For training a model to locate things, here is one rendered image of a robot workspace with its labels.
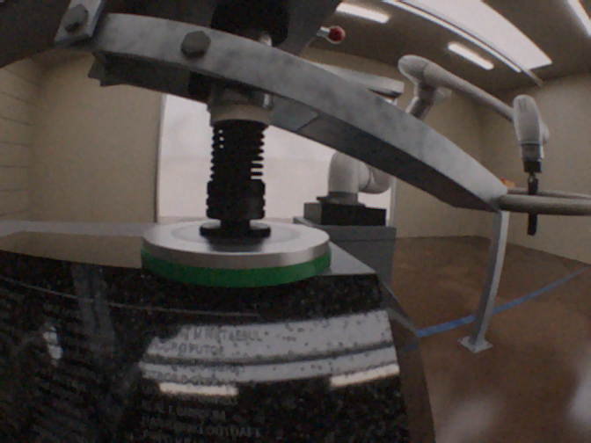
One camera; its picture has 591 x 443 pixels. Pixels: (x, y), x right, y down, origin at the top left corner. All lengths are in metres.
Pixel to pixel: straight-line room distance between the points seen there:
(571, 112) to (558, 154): 1.06
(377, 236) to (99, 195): 5.39
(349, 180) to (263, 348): 1.10
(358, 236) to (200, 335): 0.99
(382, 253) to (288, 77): 1.04
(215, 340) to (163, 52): 0.27
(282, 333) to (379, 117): 0.24
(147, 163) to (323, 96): 5.24
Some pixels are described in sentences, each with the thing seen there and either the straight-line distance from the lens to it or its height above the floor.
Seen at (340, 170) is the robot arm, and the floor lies 1.03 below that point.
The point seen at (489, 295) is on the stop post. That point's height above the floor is 0.38.
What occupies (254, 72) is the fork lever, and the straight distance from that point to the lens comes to 0.28.
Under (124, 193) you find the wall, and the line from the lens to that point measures 5.63.
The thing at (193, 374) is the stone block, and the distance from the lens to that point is 0.23.
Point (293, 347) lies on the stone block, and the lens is 0.23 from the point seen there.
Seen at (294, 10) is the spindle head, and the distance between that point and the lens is 0.36.
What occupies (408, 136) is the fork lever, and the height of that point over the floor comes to 1.01.
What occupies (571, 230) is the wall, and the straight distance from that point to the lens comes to 6.68.
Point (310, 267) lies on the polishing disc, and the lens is 0.24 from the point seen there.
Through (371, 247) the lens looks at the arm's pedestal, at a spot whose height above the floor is 0.71.
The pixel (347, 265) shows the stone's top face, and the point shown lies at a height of 0.87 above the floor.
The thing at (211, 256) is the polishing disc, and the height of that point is 0.89.
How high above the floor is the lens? 0.94
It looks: 7 degrees down
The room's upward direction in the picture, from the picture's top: 2 degrees clockwise
